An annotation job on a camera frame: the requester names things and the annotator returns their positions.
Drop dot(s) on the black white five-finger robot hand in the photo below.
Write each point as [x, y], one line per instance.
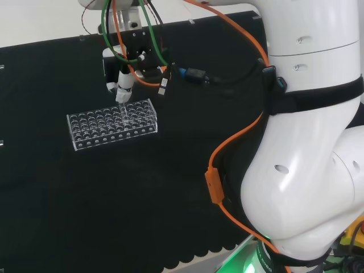
[125, 82]

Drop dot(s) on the clear glass test tube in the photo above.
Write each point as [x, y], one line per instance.
[123, 113]

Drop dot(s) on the clear plastic test tube rack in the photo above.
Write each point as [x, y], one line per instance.
[96, 128]

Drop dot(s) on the silver usb plug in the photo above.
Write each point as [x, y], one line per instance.
[162, 88]

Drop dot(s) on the black blue usb adapter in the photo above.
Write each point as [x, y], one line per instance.
[196, 74]

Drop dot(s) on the black bench cloth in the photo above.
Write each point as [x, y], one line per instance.
[85, 199]

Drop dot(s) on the yellow stop button box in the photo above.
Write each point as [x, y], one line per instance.
[352, 236]

